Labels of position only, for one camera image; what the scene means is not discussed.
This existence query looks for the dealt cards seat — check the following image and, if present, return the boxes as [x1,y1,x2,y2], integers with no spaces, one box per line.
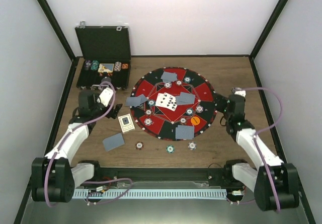
[161,71,178,82]
[125,94,148,107]
[175,125,195,140]

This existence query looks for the blue backed card deck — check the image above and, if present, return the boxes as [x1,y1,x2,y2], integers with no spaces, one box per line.
[103,133,125,152]

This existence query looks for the teal chips seat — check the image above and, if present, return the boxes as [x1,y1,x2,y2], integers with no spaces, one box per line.
[147,100,155,106]
[184,77,191,83]
[186,108,194,116]

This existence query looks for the blue backed burn card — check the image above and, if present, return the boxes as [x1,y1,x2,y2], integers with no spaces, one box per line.
[176,92,195,105]

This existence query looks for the teal chips top seat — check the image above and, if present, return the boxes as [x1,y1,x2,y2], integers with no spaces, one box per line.
[184,77,191,83]

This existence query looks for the red black chip stack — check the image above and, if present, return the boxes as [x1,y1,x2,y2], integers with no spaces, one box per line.
[135,142,144,150]

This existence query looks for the dealt cards bottom seat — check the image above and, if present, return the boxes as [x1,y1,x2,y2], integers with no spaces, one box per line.
[175,125,195,140]

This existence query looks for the white face-up card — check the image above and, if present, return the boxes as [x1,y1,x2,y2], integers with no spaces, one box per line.
[155,93,164,107]

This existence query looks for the six of spades card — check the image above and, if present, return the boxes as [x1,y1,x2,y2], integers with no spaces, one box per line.
[163,93,174,107]

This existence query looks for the white purple chip stack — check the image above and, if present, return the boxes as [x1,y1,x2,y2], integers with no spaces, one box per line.
[188,141,197,150]

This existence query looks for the nine of spades card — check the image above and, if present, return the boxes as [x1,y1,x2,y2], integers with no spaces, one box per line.
[165,95,177,111]

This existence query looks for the white blue chips top seat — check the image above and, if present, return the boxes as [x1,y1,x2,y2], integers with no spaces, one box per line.
[164,82,172,89]

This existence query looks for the dealt cards top seat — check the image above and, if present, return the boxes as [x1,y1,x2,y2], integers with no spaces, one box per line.
[161,71,178,82]

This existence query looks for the teal chip stack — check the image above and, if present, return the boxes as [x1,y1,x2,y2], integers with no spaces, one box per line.
[166,145,175,154]
[91,60,99,70]

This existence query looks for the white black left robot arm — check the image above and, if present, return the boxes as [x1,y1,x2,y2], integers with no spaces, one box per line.
[31,85,122,207]

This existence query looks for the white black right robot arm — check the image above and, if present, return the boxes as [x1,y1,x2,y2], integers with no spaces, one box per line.
[214,90,299,211]

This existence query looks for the orange big blind button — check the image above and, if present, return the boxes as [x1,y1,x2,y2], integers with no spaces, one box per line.
[191,116,201,126]

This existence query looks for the grey round dealer disc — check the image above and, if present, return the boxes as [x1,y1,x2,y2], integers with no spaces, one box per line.
[101,77,111,82]

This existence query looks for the boxed card deck in case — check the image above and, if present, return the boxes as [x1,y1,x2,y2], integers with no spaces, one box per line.
[98,63,114,73]

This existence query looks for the round red black poker mat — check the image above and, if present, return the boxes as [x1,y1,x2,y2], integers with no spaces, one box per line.
[130,67,217,141]

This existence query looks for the teal chip stack in case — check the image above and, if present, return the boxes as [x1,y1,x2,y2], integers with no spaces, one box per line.
[91,60,99,70]

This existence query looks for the purple black chip stack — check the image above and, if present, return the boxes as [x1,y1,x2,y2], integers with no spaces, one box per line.
[84,60,92,70]

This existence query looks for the black poker chip case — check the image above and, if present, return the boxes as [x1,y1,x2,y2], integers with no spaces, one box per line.
[75,21,131,90]

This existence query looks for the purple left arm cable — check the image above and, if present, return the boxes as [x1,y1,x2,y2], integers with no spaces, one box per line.
[44,81,117,207]

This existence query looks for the silver case handle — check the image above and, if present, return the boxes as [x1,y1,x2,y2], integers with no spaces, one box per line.
[91,85,101,90]

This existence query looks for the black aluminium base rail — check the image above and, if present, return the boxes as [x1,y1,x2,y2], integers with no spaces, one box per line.
[96,168,244,188]

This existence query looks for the light blue slotted cable duct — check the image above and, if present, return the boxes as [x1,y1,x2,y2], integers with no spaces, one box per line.
[72,189,227,200]

